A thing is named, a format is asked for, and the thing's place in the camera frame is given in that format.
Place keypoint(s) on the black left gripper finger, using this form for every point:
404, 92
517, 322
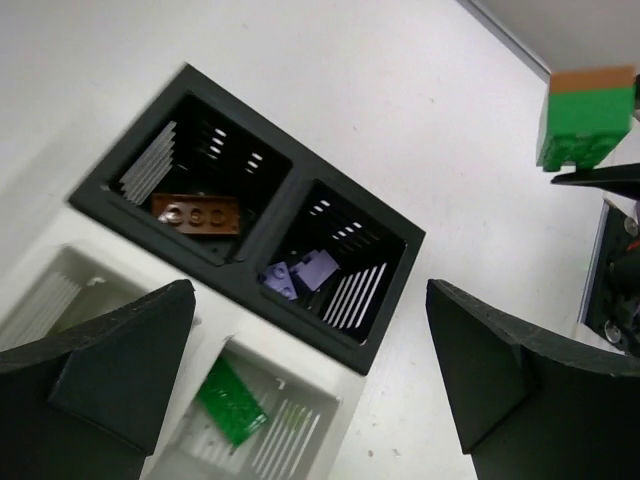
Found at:
89, 402

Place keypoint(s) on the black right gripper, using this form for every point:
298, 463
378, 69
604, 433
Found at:
529, 403

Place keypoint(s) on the green lego plate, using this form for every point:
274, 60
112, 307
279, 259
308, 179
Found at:
230, 404

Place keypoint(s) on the brown and green lego stack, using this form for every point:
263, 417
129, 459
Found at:
586, 113

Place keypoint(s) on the brown lego plate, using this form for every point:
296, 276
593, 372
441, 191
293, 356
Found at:
197, 214

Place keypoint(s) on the purple lego pieces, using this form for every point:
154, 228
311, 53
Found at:
309, 274

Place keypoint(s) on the white two-slot container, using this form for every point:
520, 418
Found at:
310, 399

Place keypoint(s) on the black two-slot container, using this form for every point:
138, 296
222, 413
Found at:
197, 138

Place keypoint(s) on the aluminium rail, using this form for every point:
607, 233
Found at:
483, 14

